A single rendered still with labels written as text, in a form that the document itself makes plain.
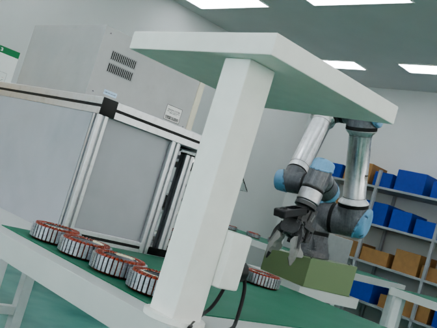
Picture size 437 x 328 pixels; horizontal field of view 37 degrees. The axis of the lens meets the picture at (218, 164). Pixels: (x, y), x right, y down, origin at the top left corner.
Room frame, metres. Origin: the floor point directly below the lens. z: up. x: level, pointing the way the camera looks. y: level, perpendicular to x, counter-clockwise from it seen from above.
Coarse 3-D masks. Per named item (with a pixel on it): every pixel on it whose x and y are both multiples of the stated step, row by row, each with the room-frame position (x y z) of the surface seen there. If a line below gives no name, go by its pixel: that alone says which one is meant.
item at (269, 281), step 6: (252, 270) 1.88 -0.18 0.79; (258, 270) 1.95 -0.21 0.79; (252, 276) 1.87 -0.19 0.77; (258, 276) 1.86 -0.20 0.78; (264, 276) 1.85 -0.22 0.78; (270, 276) 1.86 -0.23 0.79; (276, 276) 1.92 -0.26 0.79; (252, 282) 1.86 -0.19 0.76; (258, 282) 1.85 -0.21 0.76; (264, 282) 1.86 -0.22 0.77; (270, 282) 1.86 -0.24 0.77; (276, 282) 1.87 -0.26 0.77; (270, 288) 1.87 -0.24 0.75; (276, 288) 1.88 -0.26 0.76
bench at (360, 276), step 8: (160, 216) 6.16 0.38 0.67; (176, 216) 5.94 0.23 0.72; (240, 232) 5.82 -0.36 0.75; (256, 240) 5.22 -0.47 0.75; (264, 240) 5.69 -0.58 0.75; (264, 248) 5.12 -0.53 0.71; (288, 248) 5.57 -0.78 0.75; (360, 272) 5.10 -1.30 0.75; (360, 280) 4.75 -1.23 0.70; (368, 280) 4.82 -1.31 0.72; (376, 280) 4.88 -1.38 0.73; (384, 280) 4.96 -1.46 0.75; (400, 288) 5.13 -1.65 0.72; (392, 296) 5.15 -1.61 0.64; (392, 304) 5.17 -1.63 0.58; (384, 312) 5.17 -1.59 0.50; (384, 320) 5.16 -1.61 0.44
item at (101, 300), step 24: (0, 216) 1.69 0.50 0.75; (0, 240) 1.40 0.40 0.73; (24, 240) 1.39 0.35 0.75; (24, 264) 1.31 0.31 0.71; (48, 264) 1.25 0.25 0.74; (72, 264) 1.27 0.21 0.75; (48, 288) 1.23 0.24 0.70; (72, 288) 1.17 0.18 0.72; (96, 288) 1.12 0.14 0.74; (96, 312) 1.10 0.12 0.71; (120, 312) 1.06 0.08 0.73
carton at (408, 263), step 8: (400, 256) 8.28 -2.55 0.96; (408, 256) 8.19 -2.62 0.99; (416, 256) 8.11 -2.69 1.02; (424, 256) 8.11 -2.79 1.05; (392, 264) 8.34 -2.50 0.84; (400, 264) 8.26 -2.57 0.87; (408, 264) 8.17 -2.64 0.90; (416, 264) 8.09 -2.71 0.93; (424, 264) 8.15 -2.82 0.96; (432, 264) 8.27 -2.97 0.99; (408, 272) 8.15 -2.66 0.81; (416, 272) 8.07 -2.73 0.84
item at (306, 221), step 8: (296, 200) 2.06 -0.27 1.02; (304, 200) 2.04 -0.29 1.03; (312, 208) 2.05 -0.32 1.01; (304, 216) 2.05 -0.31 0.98; (312, 216) 2.08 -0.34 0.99; (288, 224) 2.04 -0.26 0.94; (296, 224) 2.03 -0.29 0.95; (304, 224) 2.04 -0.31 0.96; (312, 224) 2.09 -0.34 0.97; (288, 232) 2.04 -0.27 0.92; (304, 232) 2.06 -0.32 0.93; (312, 232) 2.07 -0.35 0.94; (304, 240) 2.06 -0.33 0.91
